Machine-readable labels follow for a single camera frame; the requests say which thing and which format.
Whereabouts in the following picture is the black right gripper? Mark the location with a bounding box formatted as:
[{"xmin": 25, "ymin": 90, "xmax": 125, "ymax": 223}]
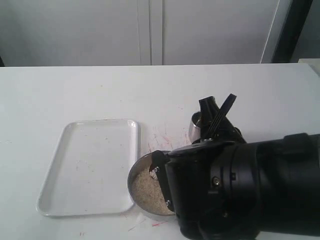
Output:
[{"xmin": 151, "ymin": 96, "xmax": 240, "ymax": 240}]

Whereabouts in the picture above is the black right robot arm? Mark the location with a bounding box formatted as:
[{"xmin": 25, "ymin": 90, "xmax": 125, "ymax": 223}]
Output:
[{"xmin": 150, "ymin": 94, "xmax": 320, "ymax": 240}]

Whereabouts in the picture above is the small steel cup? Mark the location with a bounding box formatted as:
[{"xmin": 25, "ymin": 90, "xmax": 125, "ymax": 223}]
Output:
[{"xmin": 188, "ymin": 111, "xmax": 202, "ymax": 144}]

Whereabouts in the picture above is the white rectangular plastic tray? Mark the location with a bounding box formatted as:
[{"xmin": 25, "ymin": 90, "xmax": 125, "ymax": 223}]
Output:
[{"xmin": 36, "ymin": 119, "xmax": 140, "ymax": 217}]

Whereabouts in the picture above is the steel bowl of rice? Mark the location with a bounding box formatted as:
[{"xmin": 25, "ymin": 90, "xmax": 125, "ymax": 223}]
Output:
[{"xmin": 127, "ymin": 153, "xmax": 175, "ymax": 221}]

